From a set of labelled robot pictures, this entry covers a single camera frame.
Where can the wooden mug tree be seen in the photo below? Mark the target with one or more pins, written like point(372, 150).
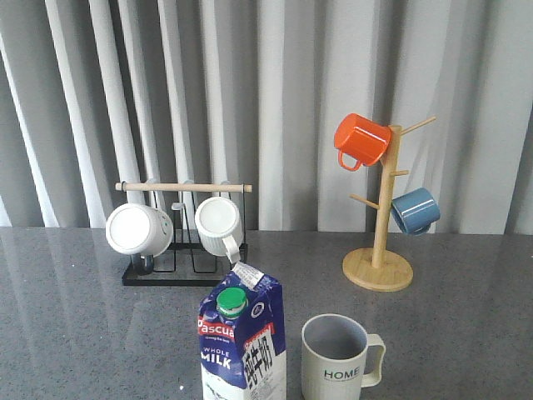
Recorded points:
point(376, 268)

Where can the blue mug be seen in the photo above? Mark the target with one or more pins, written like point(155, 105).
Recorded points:
point(414, 212)

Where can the orange mug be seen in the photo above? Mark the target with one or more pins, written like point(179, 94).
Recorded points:
point(360, 141)

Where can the grey white curtain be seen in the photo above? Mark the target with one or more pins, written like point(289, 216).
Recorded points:
point(98, 92)

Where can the cream HOME mug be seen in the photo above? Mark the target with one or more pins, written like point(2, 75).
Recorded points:
point(338, 358)

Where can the white ribbed mug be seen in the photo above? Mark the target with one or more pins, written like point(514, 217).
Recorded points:
point(219, 227)

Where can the black wire mug rack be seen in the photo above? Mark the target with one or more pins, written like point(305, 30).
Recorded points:
point(185, 262)

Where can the blue white milk carton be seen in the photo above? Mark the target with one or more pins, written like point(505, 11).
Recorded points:
point(242, 337)

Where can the white round smiley mug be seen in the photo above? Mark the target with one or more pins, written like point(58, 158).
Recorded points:
point(139, 229)

